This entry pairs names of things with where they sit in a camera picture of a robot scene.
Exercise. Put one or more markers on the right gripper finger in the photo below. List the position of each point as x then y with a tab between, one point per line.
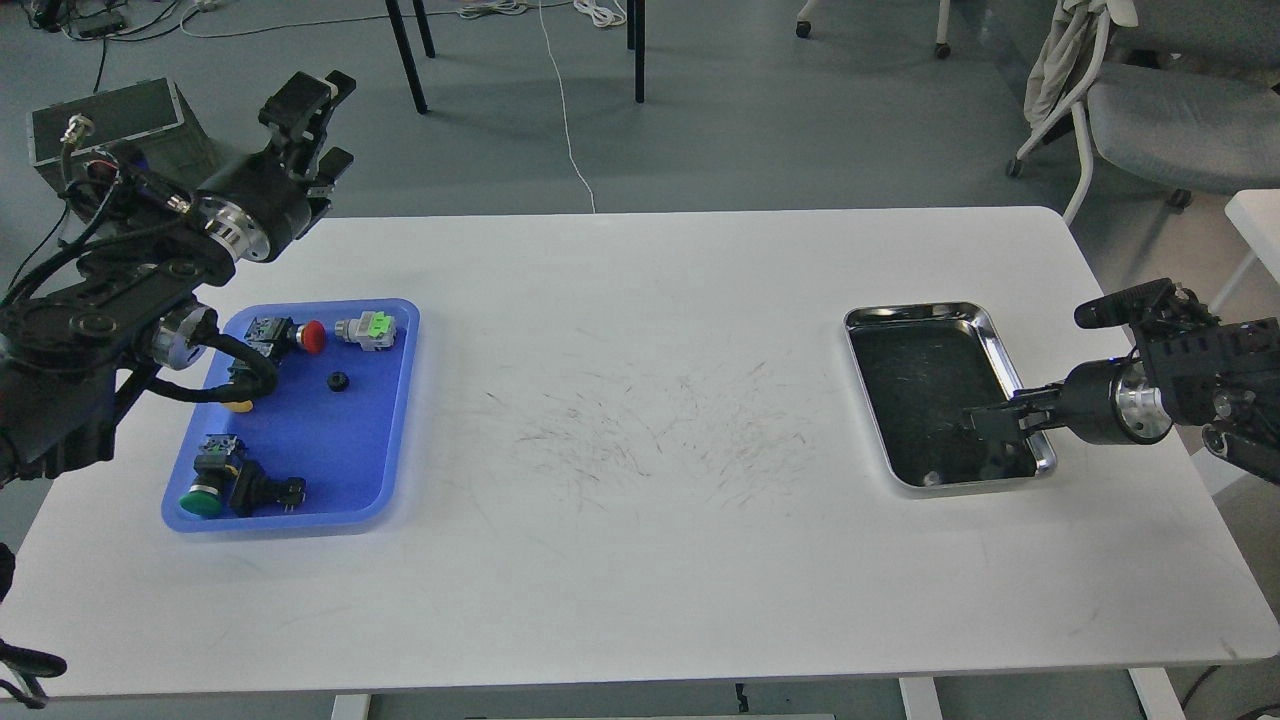
1026	412

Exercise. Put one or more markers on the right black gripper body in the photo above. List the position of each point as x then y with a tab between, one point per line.
1186	368

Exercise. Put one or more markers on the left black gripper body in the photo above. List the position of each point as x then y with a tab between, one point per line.
254	209

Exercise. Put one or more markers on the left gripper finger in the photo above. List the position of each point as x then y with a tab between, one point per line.
298	114
321	174

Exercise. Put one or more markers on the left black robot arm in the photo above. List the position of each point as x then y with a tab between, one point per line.
113	313

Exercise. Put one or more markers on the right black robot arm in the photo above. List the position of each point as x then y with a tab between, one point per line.
1187	369

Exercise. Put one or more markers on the silver metal tray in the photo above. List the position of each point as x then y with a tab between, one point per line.
921	366

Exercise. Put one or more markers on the black table leg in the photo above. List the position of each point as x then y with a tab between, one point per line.
408	59
636	42

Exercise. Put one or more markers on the grey plastic crate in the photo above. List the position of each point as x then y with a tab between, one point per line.
152	117

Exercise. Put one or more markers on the grey office chair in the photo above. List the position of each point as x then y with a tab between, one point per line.
1156	88

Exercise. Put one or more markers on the blue plastic tray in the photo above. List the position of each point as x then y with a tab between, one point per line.
346	445

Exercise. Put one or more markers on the black table leg right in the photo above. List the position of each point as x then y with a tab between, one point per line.
636	42

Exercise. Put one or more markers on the red push button switch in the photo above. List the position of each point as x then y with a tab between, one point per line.
276	336

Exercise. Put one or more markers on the yellow push button switch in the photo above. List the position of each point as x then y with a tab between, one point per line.
257	379

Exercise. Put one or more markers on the grey green switch part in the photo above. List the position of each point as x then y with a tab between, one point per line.
373	331

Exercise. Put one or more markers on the black switch part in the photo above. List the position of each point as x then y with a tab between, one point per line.
255	490

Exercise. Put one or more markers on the green push button switch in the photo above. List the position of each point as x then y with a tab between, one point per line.
218	465

